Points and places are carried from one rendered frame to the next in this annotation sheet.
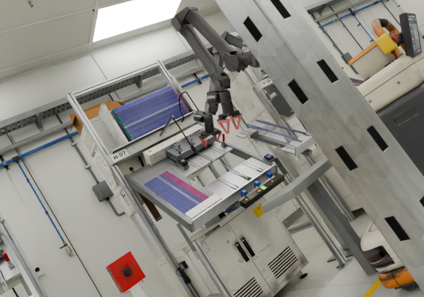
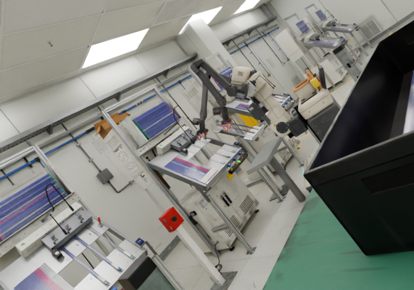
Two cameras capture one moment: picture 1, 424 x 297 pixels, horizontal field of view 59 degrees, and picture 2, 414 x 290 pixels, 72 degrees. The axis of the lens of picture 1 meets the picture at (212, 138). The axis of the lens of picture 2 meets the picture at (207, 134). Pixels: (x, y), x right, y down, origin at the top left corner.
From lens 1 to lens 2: 0.89 m
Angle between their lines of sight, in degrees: 16
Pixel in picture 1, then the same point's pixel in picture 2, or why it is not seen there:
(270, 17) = not seen: hidden behind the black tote
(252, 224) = (228, 185)
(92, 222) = (100, 199)
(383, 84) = (315, 103)
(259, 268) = (235, 209)
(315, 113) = not seen: hidden behind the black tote
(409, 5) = (283, 42)
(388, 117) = (318, 119)
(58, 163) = (68, 159)
